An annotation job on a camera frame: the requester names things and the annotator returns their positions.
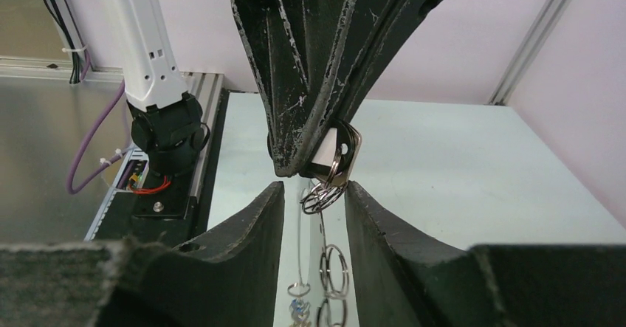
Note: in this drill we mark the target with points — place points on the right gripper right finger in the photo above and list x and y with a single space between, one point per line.
405 277

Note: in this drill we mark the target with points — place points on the left electronics board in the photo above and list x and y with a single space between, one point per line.
134 174

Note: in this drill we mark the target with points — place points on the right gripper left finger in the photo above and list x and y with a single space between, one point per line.
227 276

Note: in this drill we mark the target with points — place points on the grey cable duct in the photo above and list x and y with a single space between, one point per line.
100 214

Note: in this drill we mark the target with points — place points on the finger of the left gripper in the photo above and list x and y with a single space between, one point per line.
305 56
361 39

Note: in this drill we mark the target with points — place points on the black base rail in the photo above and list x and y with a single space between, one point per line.
181 142

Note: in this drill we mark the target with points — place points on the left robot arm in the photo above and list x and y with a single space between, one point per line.
152 79

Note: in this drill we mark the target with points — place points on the large metal keyring plate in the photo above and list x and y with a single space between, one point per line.
319 296

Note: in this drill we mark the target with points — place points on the left aluminium frame post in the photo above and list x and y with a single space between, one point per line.
538 33

